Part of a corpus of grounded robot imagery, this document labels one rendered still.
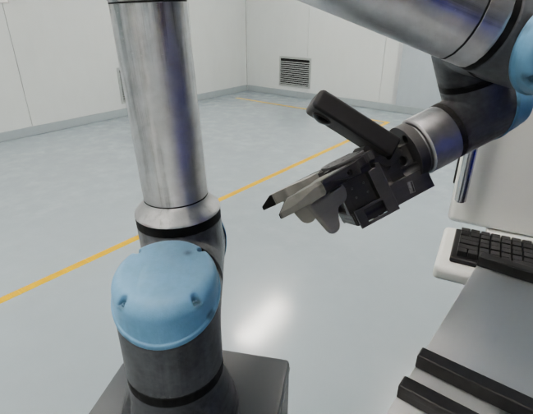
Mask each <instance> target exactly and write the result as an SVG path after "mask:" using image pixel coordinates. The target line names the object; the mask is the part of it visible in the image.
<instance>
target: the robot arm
mask: <svg viewBox="0 0 533 414"><path fill-rule="evenodd" d="M106 1H107V2H108V9H109V14H110V18H111V23H112V28H113V36H114V41H115V45H116V50H117V59H118V63H119V67H120V72H121V77H122V85H123V90H124V95H125V100H126V108H127V112H128V117H129V122H130V127H131V135H132V139H133V144H134V149H135V153H136V162H137V167H138V171H139V176H140V184H141V189H142V194H143V198H144V199H143V200H142V202H141V203H140V204H139V205H138V207H137V208H136V211H135V218H136V226H137V231H138V235H139V239H140V249H139V253H138V254H135V253H132V254H130V255H129V256H127V257H126V258H125V259H124V261H123V262H121V264H120V265H119V266H118V268H117V270H116V272H115V274H114V276H113V280H112V284H111V311H112V316H113V321H114V323H115V325H116V327H117V333H118V337H119V342H120V346H121V350H122V358H123V362H124V366H125V371H126V377H127V382H128V384H127V387H126V393H125V397H124V400H123V404H122V411H121V414H239V397H238V392H237V387H236V385H235V383H234V381H233V379H232V377H231V376H230V374H229V372H228V370H227V367H226V366H225V365H224V363H223V344H222V329H221V305H222V293H223V268H224V256H225V253H226V249H227V235H226V231H225V227H224V225H223V222H222V218H221V209H220V204H219V200H218V198H217V197H216V196H214V195H212V194H211V193H210V192H208V189H207V181H206V174H205V166H204V151H203V144H202V136H201V129H200V114H199V106H198V99H197V91H196V83H195V68H194V61H193V53H192V45H191V31H190V23H189V15H188V7H187V0H106ZM297 1H300V2H303V3H305V4H308V5H310V6H312V7H315V8H318V9H320V10H322V11H324V12H327V13H329V14H332V15H334V16H337V17H340V18H342V19H343V20H346V21H350V22H351V23H354V24H356V25H359V26H361V27H364V28H366V29H368V30H372V31H374V32H375V33H378V34H380V35H383V36H386V37H388V38H390V39H393V40H396V41H398V42H400V43H402V44H405V45H408V46H410V47H412V48H415V49H418V50H420V51H422V52H424V53H428V54H429V55H431V59H432V63H433V66H434V73H435V76H436V80H437V84H438V87H439V93H440V97H441V101H440V102H438V103H436V104H434V105H432V106H431V107H429V108H427V109H426V110H424V111H422V112H420V113H417V114H416V115H414V116H412V117H409V118H408V119H406V120H404V121H403V122H402V123H401V124H400V125H398V126H396V127H394V128H392V129H391V130H390V131H388V130H387V129H385V128H384V127H382V126H380V125H379V124H378V123H376V122H374V121H373V120H371V119H369V118H368V117H367V116H365V115H364V114H362V113H360V112H358V111H357V110H355V109H354V108H353V107H351V106H350V105H348V104H346V103H344V102H343V101H342V100H341V99H338V98H337V97H336V96H334V95H332V94H330V93H329V92H328V91H326V90H321V91H320V92H319V93H318V94H317V95H316V96H315V97H314V98H313V99H312V100H311V101H310V104H309V105H308V107H307V109H306V113H307V114H308V115H309V116H311V117H313V118H314V119H315V120H316V121H317V122H318V123H320V124H322V125H325V126H327V127H328V128H330V129H331V130H333V131H335V132H337V133H338V134H339V135H341V136H343V137H344V138H346V139H348V140H349V141H350V142H352V143H354V144H355V145H357V146H359V148H355V149H354V150H353V153H350V154H347V155H344V156H342V157H341V158H339V159H336V160H334V161H333V162H331V163H328V164H327V165H325V166H323V167H322V168H321V169H320V170H319V171H316V172H313V173H311V174H310V175H308V176H306V177H303V178H302V179H300V180H298V181H296V182H294V183H292V184H291V185H289V186H286V187H284V188H283V189H281V190H279V191H276V192H274V193H273V194H271V195H270V196H269V197H268V199H267V200H266V201H265V203H264V205H263V206H262V208H263V210H265V209H268V208H270V207H272V206H275V205H277V204H279V203H281V202H284V203H283V207H282V208H281V210H280V213H279V217H280V218H281V219H283V218H285V217H287V216H288V215H290V214H293V213H294V214H295V215H296V216H297V217H298V218H299V219H300V220H301V221H302V222H303V223H311V222H313V221H314V220H315V219H316V220H317V221H318V222H319V223H320V224H321V226H322V227H323V228H324V229H325V230H326V231H327V232H328V233H331V234H334V233H336V232H337V231H338V230H339V228H340V221H339V216H340V218H341V220H342V221H343V223H349V224H352V225H356V226H361V228H362V229H363V228H365V227H367V226H369V225H371V224H372V223H375V222H376V221H378V220H380V219H382V218H384V217H386V216H387V215H389V214H391V213H393V212H395V211H397V210H398V209H400V207H399V205H400V204H402V203H404V202H406V201H407V200H409V199H411V198H413V197H415V196H417V195H419V194H420V193H422V192H424V191H427V190H428V189H430V188H431V187H433V186H434V183H433V181H432V179H431V177H430V173H433V172H434V171H436V170H438V169H440V168H442V167H444V166H446V165H448V164H450V163H451V162H453V161H455V160H457V159H459V158H461V157H462V156H464V155H465V154H468V153H470V152H471V151H473V150H476V149H478V148H479V147H481V146H482V145H485V144H487V143H489V142H490V141H492V140H496V139H498V138H500V137H502V136H505V135H506V134H507V133H508V132H510V131H511V130H513V129H514V128H516V127H518V126H519V125H520V124H522V123H523V122H524V121H525V120H526V119H527V118H528V117H529V116H530V115H531V112H532V109H533V0H297ZM386 211H388V212H386ZM385 212H386V213H385ZM371 219H372V220H371ZM369 220H370V221H369Z"/></svg>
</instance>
